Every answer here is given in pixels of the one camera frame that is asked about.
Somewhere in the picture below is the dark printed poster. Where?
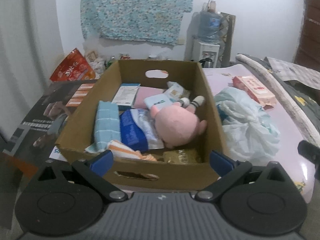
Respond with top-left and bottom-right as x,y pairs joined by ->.
2,80 -> 98,180

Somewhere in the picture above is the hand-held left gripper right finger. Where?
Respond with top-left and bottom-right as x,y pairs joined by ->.
194,151 -> 284,202

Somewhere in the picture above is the floral wall cloth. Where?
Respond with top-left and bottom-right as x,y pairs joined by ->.
80,0 -> 194,46

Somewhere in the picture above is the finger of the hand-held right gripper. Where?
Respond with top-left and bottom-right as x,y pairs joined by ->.
297,140 -> 320,180

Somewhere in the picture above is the pink box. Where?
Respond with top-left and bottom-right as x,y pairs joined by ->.
134,87 -> 165,109

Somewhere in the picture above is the brown wooden door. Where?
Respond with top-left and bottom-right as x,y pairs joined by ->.
294,0 -> 320,68

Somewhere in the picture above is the rolled white mat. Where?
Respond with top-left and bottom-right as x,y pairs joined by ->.
236,53 -> 320,145

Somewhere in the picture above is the blue water bottle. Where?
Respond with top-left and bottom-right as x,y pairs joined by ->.
197,11 -> 223,44

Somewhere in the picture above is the grey plaid cloth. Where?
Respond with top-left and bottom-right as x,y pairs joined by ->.
264,56 -> 320,89

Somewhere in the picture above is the dark grey blanket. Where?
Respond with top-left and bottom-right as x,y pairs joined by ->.
250,55 -> 320,140

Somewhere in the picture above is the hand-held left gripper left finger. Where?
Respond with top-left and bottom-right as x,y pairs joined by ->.
37,150 -> 127,202

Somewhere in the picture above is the red snack bag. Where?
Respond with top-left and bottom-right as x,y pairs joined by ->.
49,47 -> 97,82

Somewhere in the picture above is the white curtain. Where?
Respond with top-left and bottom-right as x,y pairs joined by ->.
0,0 -> 66,155

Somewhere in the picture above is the blue striped towel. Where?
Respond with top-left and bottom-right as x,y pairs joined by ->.
85,101 -> 122,153

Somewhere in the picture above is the pale green plastic bag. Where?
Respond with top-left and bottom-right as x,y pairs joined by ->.
214,87 -> 281,162

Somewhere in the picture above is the steel electric kettle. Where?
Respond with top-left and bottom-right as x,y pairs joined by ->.
199,57 -> 213,69

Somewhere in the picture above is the small light blue box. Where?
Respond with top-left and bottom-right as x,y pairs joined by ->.
144,94 -> 176,110

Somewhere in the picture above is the pink plush doll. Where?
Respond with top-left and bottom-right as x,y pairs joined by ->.
150,95 -> 208,148

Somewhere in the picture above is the pink floor mat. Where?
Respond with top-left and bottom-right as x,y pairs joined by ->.
200,64 -> 316,205

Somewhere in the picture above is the pink wet wipes pack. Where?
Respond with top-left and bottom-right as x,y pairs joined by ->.
232,76 -> 277,108

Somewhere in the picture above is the white and blue soft packet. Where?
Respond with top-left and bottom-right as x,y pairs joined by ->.
119,109 -> 165,152

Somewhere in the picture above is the wooden board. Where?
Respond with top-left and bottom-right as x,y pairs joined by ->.
220,12 -> 236,67

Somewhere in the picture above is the blue and white paper box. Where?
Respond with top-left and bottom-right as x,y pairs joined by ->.
111,83 -> 141,105

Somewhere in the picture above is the yellow soft packet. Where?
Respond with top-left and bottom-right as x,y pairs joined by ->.
162,149 -> 203,164

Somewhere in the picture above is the orange striped towel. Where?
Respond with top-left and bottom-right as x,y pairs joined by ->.
105,140 -> 158,162

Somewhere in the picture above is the brown cardboard box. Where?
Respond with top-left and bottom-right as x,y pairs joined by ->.
55,59 -> 229,192

